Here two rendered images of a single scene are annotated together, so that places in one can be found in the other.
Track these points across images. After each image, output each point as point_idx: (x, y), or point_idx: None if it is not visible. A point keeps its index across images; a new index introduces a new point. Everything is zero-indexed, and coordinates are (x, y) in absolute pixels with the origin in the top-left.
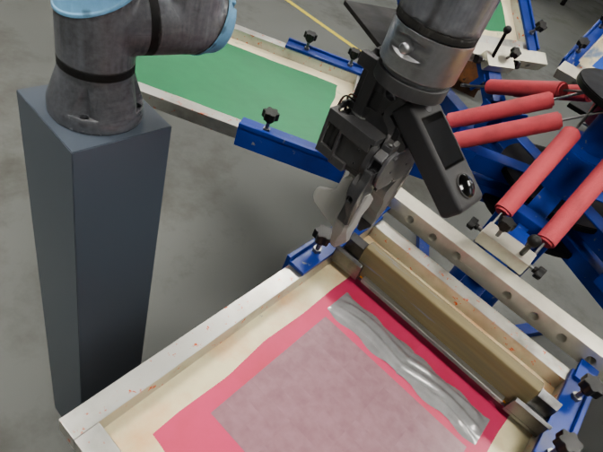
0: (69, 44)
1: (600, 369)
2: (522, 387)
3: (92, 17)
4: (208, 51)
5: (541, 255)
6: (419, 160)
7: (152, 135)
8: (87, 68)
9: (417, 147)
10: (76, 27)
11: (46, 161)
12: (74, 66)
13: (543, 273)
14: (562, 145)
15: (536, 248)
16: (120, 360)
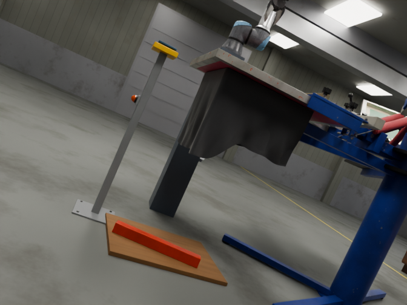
0: (232, 31)
1: (369, 121)
2: (321, 95)
3: (238, 25)
4: (260, 45)
5: (377, 142)
6: None
7: (239, 57)
8: (233, 36)
9: None
10: (235, 27)
11: None
12: (231, 36)
13: (358, 114)
14: (392, 115)
15: (374, 140)
16: (191, 154)
